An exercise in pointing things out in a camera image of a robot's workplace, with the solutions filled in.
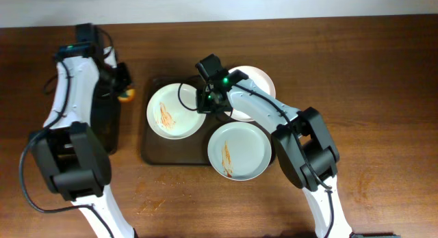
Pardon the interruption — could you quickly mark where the orange green sponge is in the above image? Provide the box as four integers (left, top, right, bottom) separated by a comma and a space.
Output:
118, 89, 136, 103

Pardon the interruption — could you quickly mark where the white plate with sauce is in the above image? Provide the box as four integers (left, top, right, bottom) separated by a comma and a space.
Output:
146, 83, 206, 140

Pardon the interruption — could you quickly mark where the light blue plate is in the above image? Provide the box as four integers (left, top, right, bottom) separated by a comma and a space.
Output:
207, 122, 272, 181

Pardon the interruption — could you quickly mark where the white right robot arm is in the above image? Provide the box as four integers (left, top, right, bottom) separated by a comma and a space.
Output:
196, 54, 358, 238

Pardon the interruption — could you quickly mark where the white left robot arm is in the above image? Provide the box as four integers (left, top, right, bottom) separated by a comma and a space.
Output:
21, 23, 138, 237

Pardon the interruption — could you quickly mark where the small black tray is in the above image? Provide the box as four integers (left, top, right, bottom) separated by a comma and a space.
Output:
90, 91, 121, 155

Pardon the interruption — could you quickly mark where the brown serving tray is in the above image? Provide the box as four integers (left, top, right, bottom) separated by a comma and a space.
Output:
140, 75, 234, 166

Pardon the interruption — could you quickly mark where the cream plate with sauce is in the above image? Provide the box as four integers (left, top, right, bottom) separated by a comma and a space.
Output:
225, 66, 276, 122

